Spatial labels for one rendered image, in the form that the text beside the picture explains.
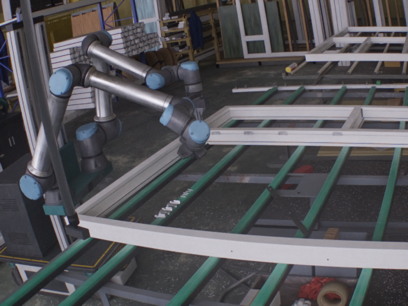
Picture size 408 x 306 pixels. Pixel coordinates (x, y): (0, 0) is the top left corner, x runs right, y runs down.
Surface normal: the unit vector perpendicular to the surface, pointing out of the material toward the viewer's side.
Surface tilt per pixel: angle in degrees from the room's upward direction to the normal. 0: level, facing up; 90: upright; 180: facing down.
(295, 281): 90
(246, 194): 0
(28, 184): 94
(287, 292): 0
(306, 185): 0
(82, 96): 90
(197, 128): 62
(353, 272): 90
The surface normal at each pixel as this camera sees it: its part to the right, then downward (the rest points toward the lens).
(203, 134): 0.20, -0.22
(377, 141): -0.48, 0.37
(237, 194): -0.17, -0.93
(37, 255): -0.28, 0.37
